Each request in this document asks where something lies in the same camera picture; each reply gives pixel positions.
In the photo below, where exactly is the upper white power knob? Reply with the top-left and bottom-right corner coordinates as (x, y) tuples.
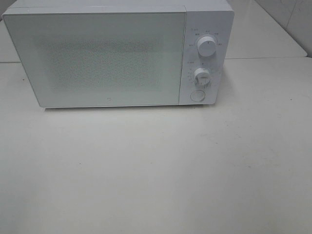
(196, 35), (216, 57)

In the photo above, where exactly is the white microwave door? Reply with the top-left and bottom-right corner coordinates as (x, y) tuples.
(4, 13), (185, 108)

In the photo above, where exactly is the white microwave oven body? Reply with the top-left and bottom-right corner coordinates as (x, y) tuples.
(2, 0), (234, 107)

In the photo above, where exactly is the round white door-release button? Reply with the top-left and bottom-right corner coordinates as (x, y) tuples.
(191, 90), (205, 102)

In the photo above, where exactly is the white timer knob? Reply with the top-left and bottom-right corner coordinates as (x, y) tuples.
(194, 68), (211, 86)

